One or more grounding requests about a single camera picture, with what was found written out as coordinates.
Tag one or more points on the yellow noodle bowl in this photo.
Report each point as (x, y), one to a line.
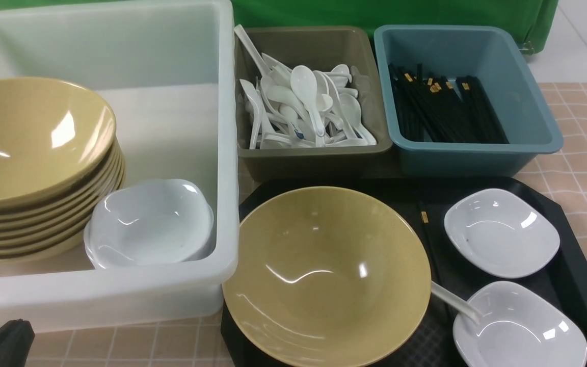
(328, 276)

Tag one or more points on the blue chopstick bin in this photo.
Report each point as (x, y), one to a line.
(491, 55)

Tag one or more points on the stack of yellow bowls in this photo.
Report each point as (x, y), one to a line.
(54, 224)

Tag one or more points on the white dish in bin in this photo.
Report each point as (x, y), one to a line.
(155, 222)

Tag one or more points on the green cloth backdrop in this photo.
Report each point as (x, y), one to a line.
(528, 22)

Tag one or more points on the pile of white spoons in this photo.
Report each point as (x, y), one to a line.
(300, 107)

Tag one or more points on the top stacked yellow bowl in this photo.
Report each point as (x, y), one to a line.
(52, 132)

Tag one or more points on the white soup spoon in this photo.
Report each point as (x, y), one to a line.
(456, 302)

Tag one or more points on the white square dish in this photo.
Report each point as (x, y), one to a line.
(501, 234)
(517, 328)

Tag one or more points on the large white plastic bin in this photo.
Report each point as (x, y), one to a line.
(167, 69)

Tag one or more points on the pile of black chopsticks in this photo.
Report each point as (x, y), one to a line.
(434, 109)

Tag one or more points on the olive spoon bin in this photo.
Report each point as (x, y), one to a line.
(319, 48)

